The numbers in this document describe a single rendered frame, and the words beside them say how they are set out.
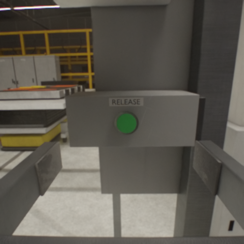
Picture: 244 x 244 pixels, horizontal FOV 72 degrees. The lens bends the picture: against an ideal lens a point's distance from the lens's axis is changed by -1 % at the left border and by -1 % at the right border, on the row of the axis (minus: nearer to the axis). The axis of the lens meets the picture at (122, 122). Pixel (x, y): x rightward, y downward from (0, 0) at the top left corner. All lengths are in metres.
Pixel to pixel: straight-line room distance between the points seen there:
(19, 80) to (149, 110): 7.65
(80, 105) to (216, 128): 0.24
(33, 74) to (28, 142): 4.61
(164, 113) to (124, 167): 0.17
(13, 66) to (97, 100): 7.72
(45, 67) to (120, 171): 7.05
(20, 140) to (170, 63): 3.14
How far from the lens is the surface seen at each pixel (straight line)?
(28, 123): 3.01
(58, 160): 0.16
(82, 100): 0.26
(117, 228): 1.20
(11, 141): 3.44
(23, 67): 7.74
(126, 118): 0.25
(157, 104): 0.26
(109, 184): 0.41
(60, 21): 13.94
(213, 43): 0.33
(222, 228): 1.55
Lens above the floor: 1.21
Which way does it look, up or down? 15 degrees down
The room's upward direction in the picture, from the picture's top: 1 degrees counter-clockwise
